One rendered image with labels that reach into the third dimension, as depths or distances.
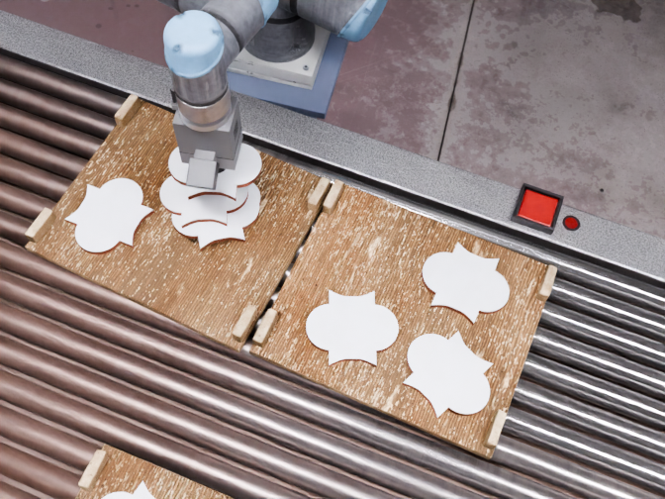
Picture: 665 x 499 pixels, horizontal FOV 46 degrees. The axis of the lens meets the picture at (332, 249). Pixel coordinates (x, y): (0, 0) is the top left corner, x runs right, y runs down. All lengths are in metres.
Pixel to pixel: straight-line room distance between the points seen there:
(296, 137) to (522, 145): 1.32
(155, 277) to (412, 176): 0.49
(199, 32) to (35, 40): 0.71
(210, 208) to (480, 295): 0.47
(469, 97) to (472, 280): 1.48
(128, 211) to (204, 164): 0.24
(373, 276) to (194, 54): 0.51
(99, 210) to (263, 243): 0.29
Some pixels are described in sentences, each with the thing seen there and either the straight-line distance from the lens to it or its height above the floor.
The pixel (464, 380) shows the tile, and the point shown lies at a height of 0.95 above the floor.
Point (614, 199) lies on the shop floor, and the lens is 2.66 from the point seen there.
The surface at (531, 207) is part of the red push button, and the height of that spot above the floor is 0.93.
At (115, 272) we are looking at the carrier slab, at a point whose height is 0.94.
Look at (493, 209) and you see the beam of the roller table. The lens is 1.44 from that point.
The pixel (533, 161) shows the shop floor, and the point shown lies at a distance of 2.65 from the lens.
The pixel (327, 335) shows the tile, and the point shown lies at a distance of 1.26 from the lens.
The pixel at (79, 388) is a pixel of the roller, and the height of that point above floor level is 0.92.
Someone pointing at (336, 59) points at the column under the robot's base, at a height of 0.87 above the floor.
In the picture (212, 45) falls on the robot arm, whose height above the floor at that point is 1.36.
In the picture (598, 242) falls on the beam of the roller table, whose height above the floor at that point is 0.92.
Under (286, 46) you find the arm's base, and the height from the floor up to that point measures 0.95.
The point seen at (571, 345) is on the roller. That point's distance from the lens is 1.36.
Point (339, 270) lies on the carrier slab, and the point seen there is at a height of 0.94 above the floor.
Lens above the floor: 2.13
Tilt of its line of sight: 63 degrees down
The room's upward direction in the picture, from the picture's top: 5 degrees clockwise
